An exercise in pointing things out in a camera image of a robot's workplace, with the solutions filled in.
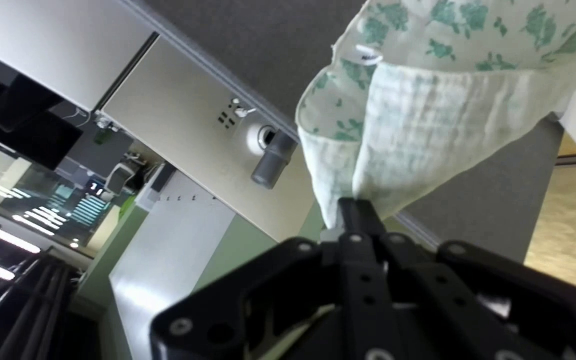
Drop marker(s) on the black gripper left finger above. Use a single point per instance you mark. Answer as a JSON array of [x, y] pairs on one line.
[[359, 280]]

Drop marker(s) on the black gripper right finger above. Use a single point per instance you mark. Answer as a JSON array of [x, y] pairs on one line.
[[475, 300]]

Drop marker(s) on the white green floral cloth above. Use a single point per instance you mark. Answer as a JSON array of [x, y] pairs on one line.
[[434, 100]]

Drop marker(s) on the silver cylinder lock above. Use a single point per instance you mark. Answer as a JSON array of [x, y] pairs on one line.
[[271, 152]]

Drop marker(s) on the green building column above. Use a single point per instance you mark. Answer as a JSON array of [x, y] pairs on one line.
[[169, 280]]

